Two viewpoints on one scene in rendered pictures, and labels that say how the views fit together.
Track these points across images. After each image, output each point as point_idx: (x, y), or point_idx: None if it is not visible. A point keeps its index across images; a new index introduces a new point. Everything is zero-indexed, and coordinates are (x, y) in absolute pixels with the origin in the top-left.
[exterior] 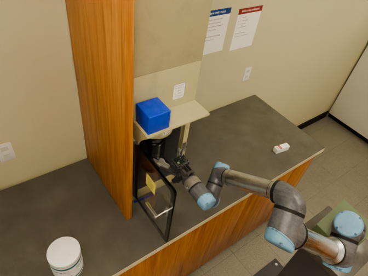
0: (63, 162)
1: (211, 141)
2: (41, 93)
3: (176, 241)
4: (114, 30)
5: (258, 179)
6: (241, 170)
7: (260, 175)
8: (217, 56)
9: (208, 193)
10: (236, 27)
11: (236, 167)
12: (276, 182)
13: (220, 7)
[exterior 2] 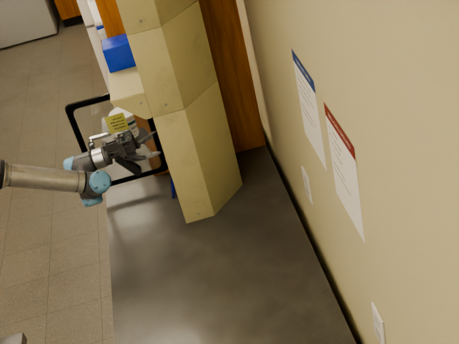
0: (263, 123)
1: (243, 278)
2: (241, 18)
3: None
4: None
5: (29, 166)
6: (158, 302)
7: (132, 328)
8: (325, 175)
9: (72, 159)
10: (330, 145)
11: (167, 297)
12: (1, 160)
13: (303, 63)
